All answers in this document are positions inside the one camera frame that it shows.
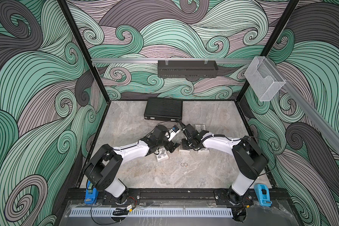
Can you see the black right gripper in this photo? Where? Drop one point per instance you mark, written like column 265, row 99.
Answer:
column 183, row 146

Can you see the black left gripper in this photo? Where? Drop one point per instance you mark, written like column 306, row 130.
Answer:
column 167, row 147

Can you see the large white bow gift box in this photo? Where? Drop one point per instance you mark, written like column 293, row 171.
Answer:
column 203, row 150

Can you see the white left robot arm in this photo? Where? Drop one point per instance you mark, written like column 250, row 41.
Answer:
column 102, row 168

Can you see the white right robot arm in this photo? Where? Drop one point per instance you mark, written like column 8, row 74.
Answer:
column 249, row 157

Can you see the small white bow gift box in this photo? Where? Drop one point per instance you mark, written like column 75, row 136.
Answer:
column 162, row 155

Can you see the black ribbed hard case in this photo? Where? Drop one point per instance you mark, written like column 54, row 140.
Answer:
column 163, row 109

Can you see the blue tape dispenser right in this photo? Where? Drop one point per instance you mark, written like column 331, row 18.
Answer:
column 263, row 195

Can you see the blue tape dispenser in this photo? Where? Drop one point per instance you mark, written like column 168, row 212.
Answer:
column 263, row 195
column 91, row 194

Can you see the blue tape dispenser left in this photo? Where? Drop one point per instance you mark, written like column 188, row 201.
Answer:
column 91, row 194

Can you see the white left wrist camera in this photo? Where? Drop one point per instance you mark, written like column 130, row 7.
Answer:
column 173, row 132

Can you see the black wall shelf tray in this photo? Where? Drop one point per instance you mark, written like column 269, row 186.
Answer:
column 190, row 70

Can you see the aluminium wall rail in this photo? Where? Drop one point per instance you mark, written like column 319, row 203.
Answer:
column 132, row 60

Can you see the clear plastic wall holder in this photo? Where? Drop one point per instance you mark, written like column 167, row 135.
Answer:
column 264, row 78

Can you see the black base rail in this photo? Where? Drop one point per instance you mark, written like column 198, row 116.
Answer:
column 142, row 195

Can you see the white slotted cable duct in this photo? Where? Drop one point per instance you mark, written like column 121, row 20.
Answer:
column 155, row 212

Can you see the black corner frame post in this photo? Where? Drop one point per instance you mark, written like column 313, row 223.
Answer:
column 75, row 30

